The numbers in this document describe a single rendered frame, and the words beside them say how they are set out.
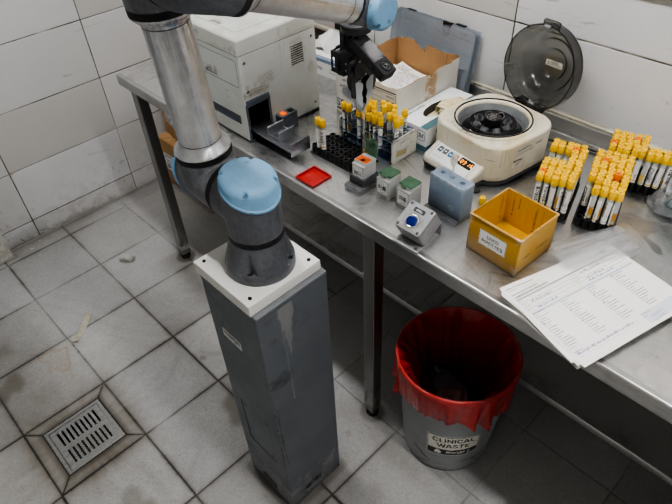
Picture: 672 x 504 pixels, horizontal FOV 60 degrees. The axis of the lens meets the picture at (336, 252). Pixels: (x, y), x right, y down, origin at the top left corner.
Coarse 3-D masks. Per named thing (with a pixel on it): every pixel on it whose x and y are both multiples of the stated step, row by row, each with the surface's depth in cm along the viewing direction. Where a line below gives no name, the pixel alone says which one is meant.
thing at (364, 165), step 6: (360, 156) 145; (366, 156) 145; (354, 162) 144; (360, 162) 143; (366, 162) 143; (372, 162) 144; (354, 168) 145; (360, 168) 143; (366, 168) 143; (372, 168) 145; (354, 174) 146; (360, 174) 144; (366, 174) 144
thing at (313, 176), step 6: (312, 168) 154; (318, 168) 154; (300, 174) 152; (306, 174) 153; (312, 174) 153; (318, 174) 153; (324, 174) 153; (330, 174) 151; (300, 180) 151; (306, 180) 151; (312, 180) 151; (318, 180) 151; (324, 180) 150; (312, 186) 148
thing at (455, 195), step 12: (444, 168) 135; (432, 180) 135; (444, 180) 132; (456, 180) 132; (468, 180) 132; (432, 192) 138; (444, 192) 134; (456, 192) 131; (468, 192) 131; (432, 204) 140; (444, 204) 136; (456, 204) 133; (468, 204) 134; (444, 216) 137; (456, 216) 135; (468, 216) 136
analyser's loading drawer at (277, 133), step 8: (256, 120) 167; (264, 120) 167; (280, 120) 161; (256, 128) 164; (264, 128) 164; (272, 128) 160; (280, 128) 162; (288, 128) 157; (264, 136) 161; (272, 136) 159; (280, 136) 157; (288, 136) 159; (296, 136) 160; (304, 136) 156; (280, 144) 157; (288, 144) 157; (296, 144) 155; (304, 144) 157; (296, 152) 156
